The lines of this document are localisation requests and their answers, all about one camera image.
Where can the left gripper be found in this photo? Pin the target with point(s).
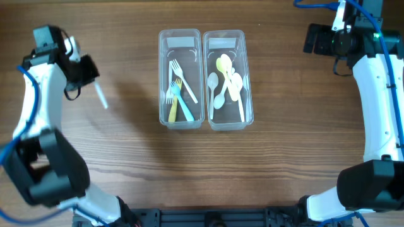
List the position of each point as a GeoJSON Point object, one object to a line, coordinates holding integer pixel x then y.
{"type": "Point", "coordinates": [93, 71]}

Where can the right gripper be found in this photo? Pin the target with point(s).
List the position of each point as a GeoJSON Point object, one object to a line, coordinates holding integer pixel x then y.
{"type": "Point", "coordinates": [320, 48]}

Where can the white plastic fork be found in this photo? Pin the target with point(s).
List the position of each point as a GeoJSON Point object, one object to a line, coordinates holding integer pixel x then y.
{"type": "Point", "coordinates": [179, 72]}
{"type": "Point", "coordinates": [101, 95]}

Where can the white plastic spoon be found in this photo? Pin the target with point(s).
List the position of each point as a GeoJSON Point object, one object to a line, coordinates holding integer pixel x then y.
{"type": "Point", "coordinates": [219, 100]}
{"type": "Point", "coordinates": [212, 84]}
{"type": "Point", "coordinates": [237, 80]}
{"type": "Point", "coordinates": [226, 65]}

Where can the white fork tines down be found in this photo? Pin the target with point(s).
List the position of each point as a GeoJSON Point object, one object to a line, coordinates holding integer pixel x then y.
{"type": "Point", "coordinates": [169, 94]}

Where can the light blue plastic fork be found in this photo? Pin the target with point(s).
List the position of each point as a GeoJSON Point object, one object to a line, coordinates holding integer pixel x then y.
{"type": "Point", "coordinates": [176, 91]}

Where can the yellow plastic spoon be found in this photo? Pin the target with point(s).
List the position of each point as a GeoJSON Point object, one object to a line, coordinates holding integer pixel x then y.
{"type": "Point", "coordinates": [234, 96]}

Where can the yellow plastic fork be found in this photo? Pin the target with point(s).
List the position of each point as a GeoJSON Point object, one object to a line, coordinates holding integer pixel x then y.
{"type": "Point", "coordinates": [173, 109]}

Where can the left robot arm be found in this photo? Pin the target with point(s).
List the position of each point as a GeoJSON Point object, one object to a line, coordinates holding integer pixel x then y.
{"type": "Point", "coordinates": [44, 167]}

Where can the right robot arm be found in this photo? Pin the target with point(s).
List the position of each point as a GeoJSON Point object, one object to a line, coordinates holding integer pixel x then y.
{"type": "Point", "coordinates": [375, 59]}

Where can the clear plastic container left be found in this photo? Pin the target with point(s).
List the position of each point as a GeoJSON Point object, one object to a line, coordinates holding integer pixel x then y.
{"type": "Point", "coordinates": [184, 45]}

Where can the clear plastic container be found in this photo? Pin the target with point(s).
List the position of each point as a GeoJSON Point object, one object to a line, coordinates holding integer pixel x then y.
{"type": "Point", "coordinates": [184, 45]}
{"type": "Point", "coordinates": [232, 43]}

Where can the clear plastic container right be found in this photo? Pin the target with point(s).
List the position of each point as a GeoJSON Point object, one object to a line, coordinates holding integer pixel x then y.
{"type": "Point", "coordinates": [232, 43]}

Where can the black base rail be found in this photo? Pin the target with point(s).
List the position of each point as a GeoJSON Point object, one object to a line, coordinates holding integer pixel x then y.
{"type": "Point", "coordinates": [268, 217]}

